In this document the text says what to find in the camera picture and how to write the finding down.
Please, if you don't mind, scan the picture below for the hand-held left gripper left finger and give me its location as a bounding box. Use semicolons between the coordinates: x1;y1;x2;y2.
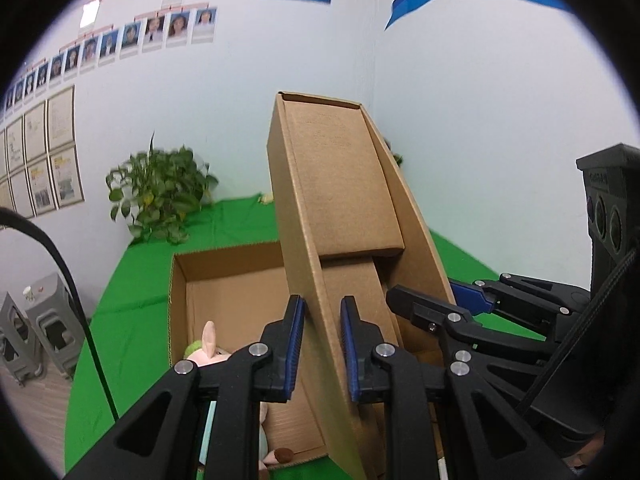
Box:
65;295;306;480

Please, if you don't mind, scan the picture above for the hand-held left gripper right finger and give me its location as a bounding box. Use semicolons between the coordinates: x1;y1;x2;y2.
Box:
340;296;576;480

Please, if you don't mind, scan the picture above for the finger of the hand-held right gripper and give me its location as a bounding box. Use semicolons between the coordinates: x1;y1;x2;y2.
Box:
448;272;591;333
386;284;562;401

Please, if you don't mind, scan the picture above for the pink pig plush toy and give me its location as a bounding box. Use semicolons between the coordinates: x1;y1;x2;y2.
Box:
182;320;296;473

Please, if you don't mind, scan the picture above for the large cardboard box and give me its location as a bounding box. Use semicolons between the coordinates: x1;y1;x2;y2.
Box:
167;241;443;471

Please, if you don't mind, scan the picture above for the narrow cardboard box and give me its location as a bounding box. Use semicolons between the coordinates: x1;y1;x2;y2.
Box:
265;91;458;480

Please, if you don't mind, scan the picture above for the potted green plant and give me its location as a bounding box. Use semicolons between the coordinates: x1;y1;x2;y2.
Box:
105;132;221;246
382;137;404;168

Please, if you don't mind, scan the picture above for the green tablecloth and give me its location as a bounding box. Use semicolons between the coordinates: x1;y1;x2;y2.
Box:
62;192;551;480

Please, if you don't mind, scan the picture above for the grey plastic stool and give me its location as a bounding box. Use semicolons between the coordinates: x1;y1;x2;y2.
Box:
25;272;93;381
0;290;38;388

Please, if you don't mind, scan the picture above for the group of framed certificates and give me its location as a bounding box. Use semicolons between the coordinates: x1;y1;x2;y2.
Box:
0;85;86;221

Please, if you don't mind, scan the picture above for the wall portrait photo chart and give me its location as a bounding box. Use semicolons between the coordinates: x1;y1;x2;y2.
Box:
2;0;218;116

